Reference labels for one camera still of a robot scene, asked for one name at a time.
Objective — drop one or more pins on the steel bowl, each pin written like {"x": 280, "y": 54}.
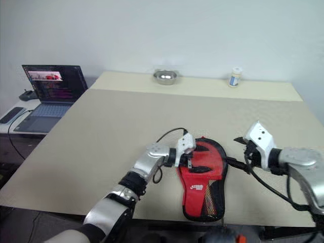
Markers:
{"x": 165, "y": 77}

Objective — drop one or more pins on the beige rounded shape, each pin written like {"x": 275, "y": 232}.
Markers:
{"x": 63, "y": 236}

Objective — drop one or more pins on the black flat remote device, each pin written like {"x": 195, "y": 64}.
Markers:
{"x": 11, "y": 115}

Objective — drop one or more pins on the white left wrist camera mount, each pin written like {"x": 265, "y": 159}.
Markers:
{"x": 186, "y": 143}

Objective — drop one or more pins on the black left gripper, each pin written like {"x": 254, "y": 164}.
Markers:
{"x": 185, "y": 160}

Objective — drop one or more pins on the red black paddle case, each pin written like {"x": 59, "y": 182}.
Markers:
{"x": 202, "y": 192}

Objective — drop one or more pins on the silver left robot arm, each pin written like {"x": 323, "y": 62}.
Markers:
{"x": 144, "y": 167}

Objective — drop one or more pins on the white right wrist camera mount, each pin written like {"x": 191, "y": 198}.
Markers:
{"x": 260, "y": 138}

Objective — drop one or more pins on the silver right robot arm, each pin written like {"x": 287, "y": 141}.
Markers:
{"x": 301, "y": 157}

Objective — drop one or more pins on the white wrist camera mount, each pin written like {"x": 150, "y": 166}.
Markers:
{"x": 186, "y": 143}
{"x": 260, "y": 138}

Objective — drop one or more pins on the dark rounded shape orange mark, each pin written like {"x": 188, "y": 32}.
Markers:
{"x": 225, "y": 236}

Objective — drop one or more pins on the black handheld controller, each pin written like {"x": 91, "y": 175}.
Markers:
{"x": 27, "y": 95}

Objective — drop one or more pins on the white plastic bottle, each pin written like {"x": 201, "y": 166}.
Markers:
{"x": 235, "y": 78}

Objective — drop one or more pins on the open grey laptop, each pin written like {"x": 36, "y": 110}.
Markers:
{"x": 50, "y": 101}

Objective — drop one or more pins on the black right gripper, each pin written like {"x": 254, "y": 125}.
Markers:
{"x": 253, "y": 154}

